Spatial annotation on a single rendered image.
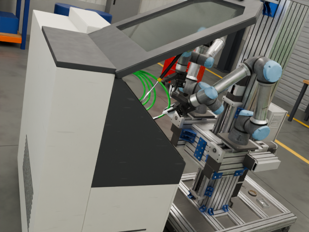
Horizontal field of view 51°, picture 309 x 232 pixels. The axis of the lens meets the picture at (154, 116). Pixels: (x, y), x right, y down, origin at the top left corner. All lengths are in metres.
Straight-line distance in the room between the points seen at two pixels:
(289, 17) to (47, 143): 1.77
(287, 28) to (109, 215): 1.73
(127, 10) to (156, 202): 7.08
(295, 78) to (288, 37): 6.12
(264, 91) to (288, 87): 6.63
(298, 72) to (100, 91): 7.34
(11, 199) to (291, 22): 2.56
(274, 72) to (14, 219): 2.16
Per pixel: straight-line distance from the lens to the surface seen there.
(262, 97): 2.12
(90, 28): 2.23
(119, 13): 8.70
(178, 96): 1.95
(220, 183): 2.83
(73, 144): 1.70
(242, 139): 2.35
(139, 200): 2.08
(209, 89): 1.89
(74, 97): 1.58
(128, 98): 1.66
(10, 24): 7.19
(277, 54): 2.52
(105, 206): 2.02
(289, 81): 8.72
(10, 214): 2.88
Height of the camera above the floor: 1.93
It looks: 22 degrees down
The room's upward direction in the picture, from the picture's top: 16 degrees clockwise
